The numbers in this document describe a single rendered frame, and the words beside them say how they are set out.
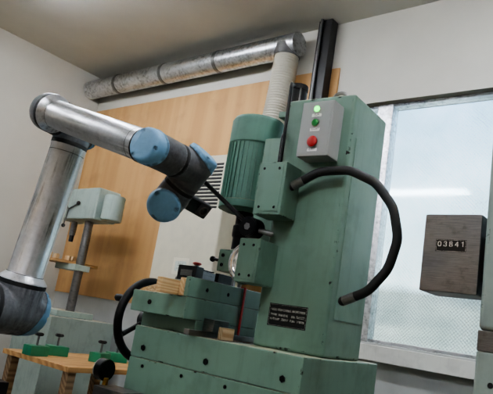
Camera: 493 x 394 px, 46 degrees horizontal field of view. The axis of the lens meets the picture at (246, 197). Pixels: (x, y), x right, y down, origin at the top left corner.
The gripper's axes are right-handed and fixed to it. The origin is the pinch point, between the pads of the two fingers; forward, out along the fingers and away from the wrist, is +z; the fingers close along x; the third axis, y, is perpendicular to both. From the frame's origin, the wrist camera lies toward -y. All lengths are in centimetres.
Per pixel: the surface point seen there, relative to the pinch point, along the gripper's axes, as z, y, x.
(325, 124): -23, -19, -42
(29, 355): 80, 20, 135
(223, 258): -6.4, -20.9, 10.2
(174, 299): -30.4, -15.1, 20.9
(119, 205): 189, 41, 81
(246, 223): -21.8, -19.0, -6.6
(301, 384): -54, -50, 9
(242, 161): -0.9, -7.4, -17.2
